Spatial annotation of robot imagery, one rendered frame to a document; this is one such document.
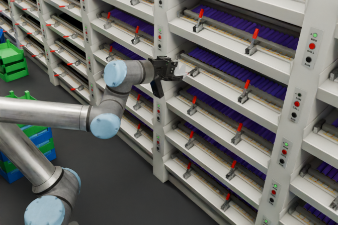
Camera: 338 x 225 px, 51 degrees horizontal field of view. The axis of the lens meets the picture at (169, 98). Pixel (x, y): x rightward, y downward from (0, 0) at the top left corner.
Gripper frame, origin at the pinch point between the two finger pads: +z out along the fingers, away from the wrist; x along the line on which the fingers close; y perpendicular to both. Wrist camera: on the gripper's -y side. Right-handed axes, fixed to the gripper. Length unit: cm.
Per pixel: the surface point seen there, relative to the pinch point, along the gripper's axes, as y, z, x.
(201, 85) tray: -2.6, 5.2, -6.9
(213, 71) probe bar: 3.6, 10.0, -7.0
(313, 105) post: 11, 2, -54
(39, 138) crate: -67, -25, 72
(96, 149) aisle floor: -78, 10, 65
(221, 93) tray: -1.6, 5.2, -17.4
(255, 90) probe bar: 4.3, 10.4, -28.6
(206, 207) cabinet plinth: -70, 27, -15
